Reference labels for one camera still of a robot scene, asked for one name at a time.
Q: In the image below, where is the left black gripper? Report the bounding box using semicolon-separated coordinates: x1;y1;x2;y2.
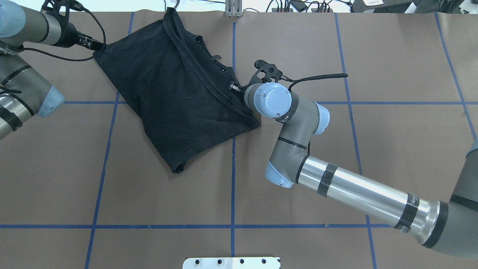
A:
40;0;106;51

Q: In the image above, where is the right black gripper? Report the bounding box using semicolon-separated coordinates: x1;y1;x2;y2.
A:
229;60;294;92

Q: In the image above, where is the black printed t-shirt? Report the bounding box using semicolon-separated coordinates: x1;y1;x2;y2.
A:
93;7;260;174

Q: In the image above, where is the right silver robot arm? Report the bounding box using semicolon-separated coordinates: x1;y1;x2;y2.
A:
231;72;477;268

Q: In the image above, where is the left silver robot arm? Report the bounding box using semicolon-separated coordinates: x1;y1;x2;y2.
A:
0;0;106;138

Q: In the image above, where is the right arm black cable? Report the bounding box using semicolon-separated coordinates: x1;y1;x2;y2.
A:
288;73;348;92

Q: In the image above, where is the aluminium frame post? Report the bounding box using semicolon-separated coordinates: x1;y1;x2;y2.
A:
225;0;243;17

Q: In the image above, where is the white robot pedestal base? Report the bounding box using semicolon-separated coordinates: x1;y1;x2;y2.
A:
182;256;281;269

